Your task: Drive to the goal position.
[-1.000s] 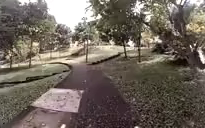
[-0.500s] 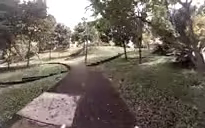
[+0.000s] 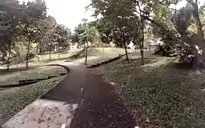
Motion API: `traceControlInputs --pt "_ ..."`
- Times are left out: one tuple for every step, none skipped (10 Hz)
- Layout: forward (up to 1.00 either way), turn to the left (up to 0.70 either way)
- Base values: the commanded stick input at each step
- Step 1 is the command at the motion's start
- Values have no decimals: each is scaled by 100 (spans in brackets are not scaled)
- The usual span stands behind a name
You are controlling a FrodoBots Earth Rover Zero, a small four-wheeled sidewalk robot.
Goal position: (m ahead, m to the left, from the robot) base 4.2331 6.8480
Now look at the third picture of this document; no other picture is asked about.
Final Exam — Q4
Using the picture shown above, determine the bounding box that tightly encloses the pale concrete slab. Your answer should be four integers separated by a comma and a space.
1, 97, 80, 128

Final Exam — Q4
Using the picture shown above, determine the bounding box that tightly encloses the grass strip with kerbs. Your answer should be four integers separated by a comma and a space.
0, 64, 70, 125

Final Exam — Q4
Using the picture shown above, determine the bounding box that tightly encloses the small slender tree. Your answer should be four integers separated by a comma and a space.
73, 19, 101, 66

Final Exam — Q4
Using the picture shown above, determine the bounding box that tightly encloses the shaded grass area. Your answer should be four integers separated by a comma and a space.
99, 52, 205, 128

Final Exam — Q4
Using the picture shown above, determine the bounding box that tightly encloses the wood of park trees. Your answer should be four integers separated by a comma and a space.
0, 0, 178, 72

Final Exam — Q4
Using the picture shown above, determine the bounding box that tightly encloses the large leaning tree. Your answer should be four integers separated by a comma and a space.
156, 0, 205, 75

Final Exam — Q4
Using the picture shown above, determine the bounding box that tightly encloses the dark asphalt path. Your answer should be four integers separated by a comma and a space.
39, 59, 138, 128

